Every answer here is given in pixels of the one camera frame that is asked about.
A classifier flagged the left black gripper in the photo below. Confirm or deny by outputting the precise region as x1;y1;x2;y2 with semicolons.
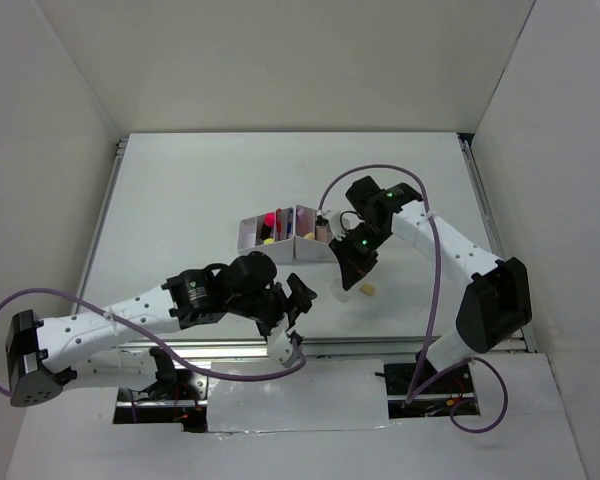
227;271;316;339

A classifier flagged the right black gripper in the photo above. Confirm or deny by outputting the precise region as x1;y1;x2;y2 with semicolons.
329;221;391;289

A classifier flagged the tan eraser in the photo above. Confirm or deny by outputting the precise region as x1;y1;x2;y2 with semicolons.
360;284;375;296

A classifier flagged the blue gel pen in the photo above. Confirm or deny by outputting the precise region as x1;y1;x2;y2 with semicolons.
286;208;295;239

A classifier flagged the red pen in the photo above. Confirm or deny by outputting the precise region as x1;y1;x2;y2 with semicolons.
275;208;283;241

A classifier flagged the black pink highlighter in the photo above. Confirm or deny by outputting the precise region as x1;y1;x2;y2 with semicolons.
260;212;276;241

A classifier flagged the clear tape roll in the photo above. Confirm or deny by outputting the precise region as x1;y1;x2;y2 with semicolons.
330;278;352;303

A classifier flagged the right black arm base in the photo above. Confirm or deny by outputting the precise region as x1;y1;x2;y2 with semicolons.
374;360;479;420

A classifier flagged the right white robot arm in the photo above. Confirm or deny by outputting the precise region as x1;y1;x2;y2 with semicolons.
319;176;532;392

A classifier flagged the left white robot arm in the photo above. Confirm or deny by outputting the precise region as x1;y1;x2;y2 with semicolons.
6;252;317;408

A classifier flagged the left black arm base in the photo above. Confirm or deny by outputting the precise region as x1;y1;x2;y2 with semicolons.
113;347;209;433

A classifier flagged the right white divided organizer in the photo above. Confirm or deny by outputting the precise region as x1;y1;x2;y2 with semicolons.
294;205;337;263

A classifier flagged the white divided organizer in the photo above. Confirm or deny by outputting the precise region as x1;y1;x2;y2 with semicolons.
237;208;295;265
294;205;337;263

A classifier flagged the left white divided organizer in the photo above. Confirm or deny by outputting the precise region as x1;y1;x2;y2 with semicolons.
237;208;295;265

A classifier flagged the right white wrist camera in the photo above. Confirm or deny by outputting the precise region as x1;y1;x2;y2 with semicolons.
314;210;350;243

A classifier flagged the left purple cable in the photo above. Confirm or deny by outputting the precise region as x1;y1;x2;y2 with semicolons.
0;287;307;399

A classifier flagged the purple cable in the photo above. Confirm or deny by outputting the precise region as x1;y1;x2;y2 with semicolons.
0;287;307;399
317;163;509;434

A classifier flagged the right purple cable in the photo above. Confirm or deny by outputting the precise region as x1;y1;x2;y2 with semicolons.
317;163;509;434

